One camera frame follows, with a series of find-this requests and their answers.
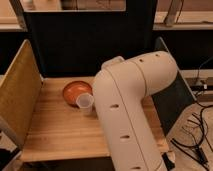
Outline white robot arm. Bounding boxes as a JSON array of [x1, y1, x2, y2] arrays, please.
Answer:
[[93, 51, 178, 171]]

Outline clear plastic cup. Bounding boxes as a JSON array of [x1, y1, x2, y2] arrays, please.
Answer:
[[76, 93, 94, 116]]

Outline orange bowl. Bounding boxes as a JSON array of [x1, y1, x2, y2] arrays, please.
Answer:
[[62, 81, 92, 106]]

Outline black back panel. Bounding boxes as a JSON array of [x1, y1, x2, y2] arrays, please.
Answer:
[[24, 0, 157, 77]]

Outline dark right side panel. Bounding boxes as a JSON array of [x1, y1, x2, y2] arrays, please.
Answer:
[[151, 36, 198, 137]]

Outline wooden left side panel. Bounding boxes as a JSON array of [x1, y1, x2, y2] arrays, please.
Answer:
[[0, 40, 42, 149]]

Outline black cables on floor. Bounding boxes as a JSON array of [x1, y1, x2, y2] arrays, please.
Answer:
[[170, 54, 213, 167]]

